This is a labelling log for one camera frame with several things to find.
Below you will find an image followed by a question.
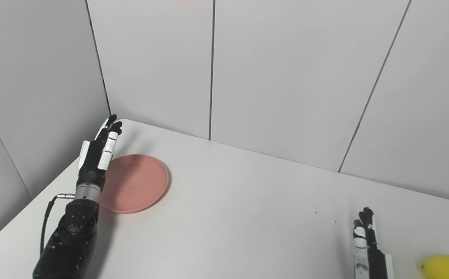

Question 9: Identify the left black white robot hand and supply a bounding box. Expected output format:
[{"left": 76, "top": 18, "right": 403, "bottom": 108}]
[{"left": 76, "top": 114, "right": 123, "bottom": 190}]

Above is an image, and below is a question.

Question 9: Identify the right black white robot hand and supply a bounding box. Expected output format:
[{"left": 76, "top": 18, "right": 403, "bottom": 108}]
[{"left": 353, "top": 207, "right": 394, "bottom": 279}]

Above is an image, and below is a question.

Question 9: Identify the yellow lemon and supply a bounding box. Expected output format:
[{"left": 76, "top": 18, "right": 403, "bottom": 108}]
[{"left": 420, "top": 255, "right": 449, "bottom": 279}]

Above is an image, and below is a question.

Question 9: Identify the pink round plate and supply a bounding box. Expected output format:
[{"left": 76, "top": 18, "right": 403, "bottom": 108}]
[{"left": 100, "top": 154, "right": 169, "bottom": 214}]

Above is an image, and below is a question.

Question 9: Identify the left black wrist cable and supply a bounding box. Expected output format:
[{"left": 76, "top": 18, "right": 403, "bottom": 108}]
[{"left": 40, "top": 194, "right": 75, "bottom": 258}]

